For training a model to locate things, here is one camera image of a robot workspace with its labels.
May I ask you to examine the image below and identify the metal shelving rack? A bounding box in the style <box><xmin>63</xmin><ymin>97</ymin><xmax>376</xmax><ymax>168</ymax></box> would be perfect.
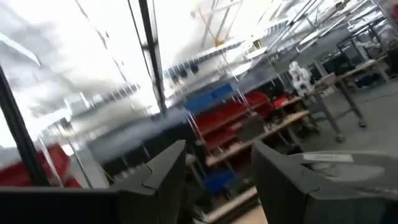
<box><xmin>183</xmin><ymin>82</ymin><xmax>321</xmax><ymax>224</ymax></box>

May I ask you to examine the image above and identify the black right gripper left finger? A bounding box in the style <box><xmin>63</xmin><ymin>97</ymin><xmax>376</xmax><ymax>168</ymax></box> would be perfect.
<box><xmin>111</xmin><ymin>139</ymin><xmax>187</xmax><ymax>224</ymax></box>

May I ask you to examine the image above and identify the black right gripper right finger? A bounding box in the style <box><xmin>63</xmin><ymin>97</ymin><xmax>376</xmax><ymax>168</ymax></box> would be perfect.
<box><xmin>251</xmin><ymin>139</ymin><xmax>321</xmax><ymax>224</ymax></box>

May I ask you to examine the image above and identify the wooden workbench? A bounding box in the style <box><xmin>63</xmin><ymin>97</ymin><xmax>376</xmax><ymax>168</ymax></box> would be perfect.
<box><xmin>313</xmin><ymin>54</ymin><xmax>391</xmax><ymax>144</ymax></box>

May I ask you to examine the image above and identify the blue storage bin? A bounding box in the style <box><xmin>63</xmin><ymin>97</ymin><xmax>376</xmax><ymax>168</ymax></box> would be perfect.
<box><xmin>211</xmin><ymin>83</ymin><xmax>234</xmax><ymax>100</ymax></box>
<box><xmin>201</xmin><ymin>169</ymin><xmax>238</xmax><ymax>195</ymax></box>
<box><xmin>185</xmin><ymin>93</ymin><xmax>215</xmax><ymax>113</ymax></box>

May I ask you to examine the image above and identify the red storage bin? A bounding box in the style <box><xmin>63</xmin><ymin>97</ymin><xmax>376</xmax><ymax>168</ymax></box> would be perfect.
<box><xmin>0</xmin><ymin>143</ymin><xmax>82</xmax><ymax>189</ymax></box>
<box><xmin>244</xmin><ymin>90</ymin><xmax>270</xmax><ymax>108</ymax></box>
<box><xmin>195</xmin><ymin>101</ymin><xmax>249</xmax><ymax>135</ymax></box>

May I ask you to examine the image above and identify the black aluminium rig frame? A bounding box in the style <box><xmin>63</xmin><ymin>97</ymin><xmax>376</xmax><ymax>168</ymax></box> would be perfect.
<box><xmin>0</xmin><ymin>0</ymin><xmax>169</xmax><ymax>187</ymax></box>

